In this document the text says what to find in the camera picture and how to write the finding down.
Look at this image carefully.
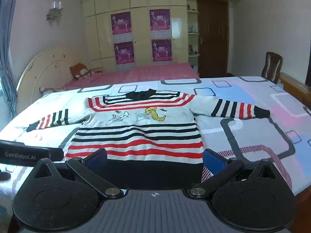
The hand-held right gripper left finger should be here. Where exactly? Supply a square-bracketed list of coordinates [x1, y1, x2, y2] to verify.
[30, 148, 124, 199]

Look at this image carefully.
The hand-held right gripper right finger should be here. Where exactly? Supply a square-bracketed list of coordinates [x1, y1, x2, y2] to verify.
[187, 149, 280, 199]

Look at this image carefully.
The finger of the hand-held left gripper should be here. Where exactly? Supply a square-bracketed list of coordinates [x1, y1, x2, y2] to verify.
[49, 148, 64, 162]

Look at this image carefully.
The striped knit sweater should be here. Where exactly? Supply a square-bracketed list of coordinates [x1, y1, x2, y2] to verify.
[26, 89, 271, 190]

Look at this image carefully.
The patterned white bedsheet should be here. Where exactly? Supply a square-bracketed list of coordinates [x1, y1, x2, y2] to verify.
[0, 76, 311, 226]

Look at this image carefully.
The cream bed headboard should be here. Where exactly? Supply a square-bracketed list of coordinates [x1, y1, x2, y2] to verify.
[16, 47, 91, 98]

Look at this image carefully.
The orange plush doll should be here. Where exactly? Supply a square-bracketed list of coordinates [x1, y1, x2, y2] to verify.
[70, 63, 105, 80]

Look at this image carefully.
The blue grey curtain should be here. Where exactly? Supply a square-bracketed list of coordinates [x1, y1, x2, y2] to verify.
[0, 0, 19, 124]

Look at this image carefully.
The pink bedsheet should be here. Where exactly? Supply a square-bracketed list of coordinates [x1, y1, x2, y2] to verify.
[62, 62, 200, 90]

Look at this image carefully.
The wooden chair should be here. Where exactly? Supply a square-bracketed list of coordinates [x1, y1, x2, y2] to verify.
[261, 52, 283, 84]

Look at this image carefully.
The cream corner shelf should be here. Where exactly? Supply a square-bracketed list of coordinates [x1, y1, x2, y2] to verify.
[187, 3, 201, 74]

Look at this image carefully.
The brown wooden door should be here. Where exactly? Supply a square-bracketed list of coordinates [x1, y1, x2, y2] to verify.
[196, 0, 229, 78]

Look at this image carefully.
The cream wardrobe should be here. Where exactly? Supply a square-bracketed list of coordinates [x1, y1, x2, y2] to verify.
[81, 0, 189, 66]

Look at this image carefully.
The wooden bed frame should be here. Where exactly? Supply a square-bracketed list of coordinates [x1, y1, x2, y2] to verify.
[277, 72, 311, 107]

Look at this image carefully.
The purple wall poster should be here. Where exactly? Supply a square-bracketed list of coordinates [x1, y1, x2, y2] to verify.
[151, 38, 173, 62]
[111, 12, 134, 42]
[114, 41, 135, 65]
[149, 9, 171, 39]

